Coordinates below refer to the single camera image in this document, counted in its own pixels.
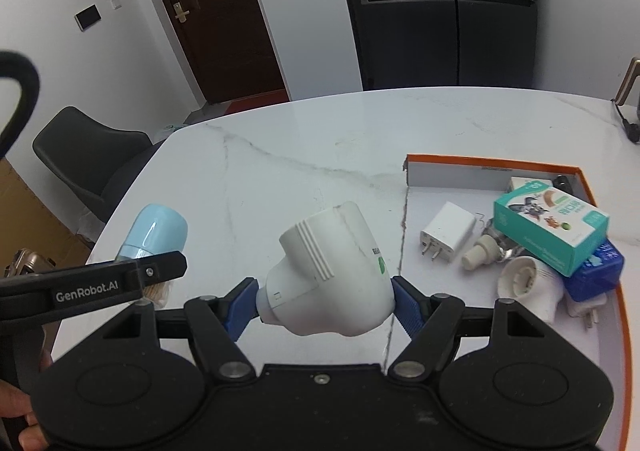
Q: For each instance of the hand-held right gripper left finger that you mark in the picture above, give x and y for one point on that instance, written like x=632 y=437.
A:
x=239 y=308

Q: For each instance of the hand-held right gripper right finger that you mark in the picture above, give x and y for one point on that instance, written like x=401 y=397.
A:
x=407 y=306

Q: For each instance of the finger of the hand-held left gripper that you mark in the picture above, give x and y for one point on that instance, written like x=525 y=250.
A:
x=160 y=271

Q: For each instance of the blue-capped toothpick jar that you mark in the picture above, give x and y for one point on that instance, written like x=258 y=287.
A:
x=155 y=231

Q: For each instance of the tall white charger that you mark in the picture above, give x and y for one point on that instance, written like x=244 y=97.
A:
x=447 y=231

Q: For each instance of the white plug-in repellent heater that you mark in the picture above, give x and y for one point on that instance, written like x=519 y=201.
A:
x=330 y=271
x=530 y=281

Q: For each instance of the clear repellent liquid bottle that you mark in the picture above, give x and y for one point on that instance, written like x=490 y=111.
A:
x=482 y=248

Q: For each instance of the orange-rimmed white box lid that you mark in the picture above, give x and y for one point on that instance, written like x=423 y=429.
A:
x=450 y=181

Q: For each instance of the teal cardboard box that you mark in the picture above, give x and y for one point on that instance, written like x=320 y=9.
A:
x=550 y=226

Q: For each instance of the white charger packaging box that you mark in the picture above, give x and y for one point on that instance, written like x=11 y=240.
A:
x=522 y=182

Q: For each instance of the small white cube charger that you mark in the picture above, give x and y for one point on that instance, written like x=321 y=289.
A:
x=585 y=308

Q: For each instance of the blue dental floss box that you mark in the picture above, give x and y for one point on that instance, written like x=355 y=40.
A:
x=600 y=266

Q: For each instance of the black charger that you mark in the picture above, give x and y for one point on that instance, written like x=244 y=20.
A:
x=562 y=181

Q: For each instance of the person's left hand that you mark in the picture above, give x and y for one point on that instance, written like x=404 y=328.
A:
x=12 y=398

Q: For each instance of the gold metal object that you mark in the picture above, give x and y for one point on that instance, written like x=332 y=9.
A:
x=25 y=262

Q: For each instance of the dark grey chair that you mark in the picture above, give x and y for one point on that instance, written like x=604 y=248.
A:
x=90 y=156

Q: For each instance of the white green plastic bag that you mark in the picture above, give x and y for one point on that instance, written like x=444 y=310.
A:
x=170 y=131

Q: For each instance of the red doormat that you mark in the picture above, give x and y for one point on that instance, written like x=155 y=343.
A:
x=257 y=101

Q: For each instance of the dark brown door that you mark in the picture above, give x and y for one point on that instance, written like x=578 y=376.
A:
x=220 y=21

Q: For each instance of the dark grey refrigerator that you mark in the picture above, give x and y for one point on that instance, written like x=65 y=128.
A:
x=440 y=31

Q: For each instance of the black wall panel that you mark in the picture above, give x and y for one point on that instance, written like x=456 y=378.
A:
x=88 y=17

